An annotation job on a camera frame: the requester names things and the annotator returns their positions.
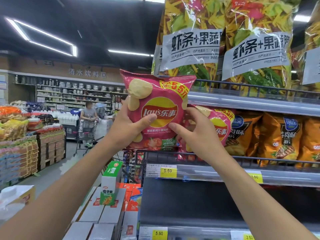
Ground orange potato chip bag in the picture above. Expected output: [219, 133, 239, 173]
[257, 112, 305, 166]
[224, 112, 263, 157]
[296, 117, 320, 168]

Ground person's left hand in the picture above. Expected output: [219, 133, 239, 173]
[106, 96, 158, 151]

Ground wall sign lettering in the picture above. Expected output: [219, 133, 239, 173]
[68, 68, 107, 78]

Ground yellow white price tag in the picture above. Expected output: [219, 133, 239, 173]
[244, 170, 264, 184]
[138, 226, 168, 240]
[230, 230, 255, 240]
[146, 164, 178, 178]

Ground pile of orange red packets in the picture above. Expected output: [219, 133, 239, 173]
[117, 182, 143, 212]

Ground display of packaged foods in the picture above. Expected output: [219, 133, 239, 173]
[0, 100, 65, 188]

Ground clear vegetable snack bag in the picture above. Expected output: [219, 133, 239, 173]
[151, 12, 165, 77]
[221, 0, 300, 91]
[291, 0, 320, 92]
[159, 0, 227, 88]

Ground person's right forearm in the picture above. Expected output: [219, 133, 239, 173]
[204, 149, 319, 240]

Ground person's right hand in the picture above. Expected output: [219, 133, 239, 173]
[168, 107, 227, 162]

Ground black wire basket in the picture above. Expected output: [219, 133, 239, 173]
[112, 149, 145, 184]

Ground open cardboard box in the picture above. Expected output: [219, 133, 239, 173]
[0, 185, 36, 223]

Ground green white drink carton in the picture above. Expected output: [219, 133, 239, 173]
[100, 161, 123, 206]

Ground person's left forearm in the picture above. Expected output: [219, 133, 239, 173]
[0, 137, 125, 240]

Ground ceiling strip light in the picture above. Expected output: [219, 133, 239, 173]
[108, 49, 154, 57]

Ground stack of white bottles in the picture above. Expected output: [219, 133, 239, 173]
[51, 110, 80, 126]

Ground wall shelves with bottles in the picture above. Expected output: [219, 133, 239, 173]
[14, 75, 129, 113]

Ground rectangular ceiling light frame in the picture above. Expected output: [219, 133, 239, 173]
[4, 17, 78, 57]

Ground grey metal store shelf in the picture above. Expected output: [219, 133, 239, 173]
[136, 78, 320, 240]

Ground pink potato chip bag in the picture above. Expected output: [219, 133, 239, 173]
[177, 105, 236, 161]
[119, 69, 197, 151]

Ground stack of white cartons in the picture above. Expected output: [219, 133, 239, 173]
[62, 186, 139, 240]

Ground metal shopping cart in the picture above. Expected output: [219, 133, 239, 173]
[73, 119, 100, 157]

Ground stack of brown boxes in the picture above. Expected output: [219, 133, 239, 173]
[37, 130, 66, 171]

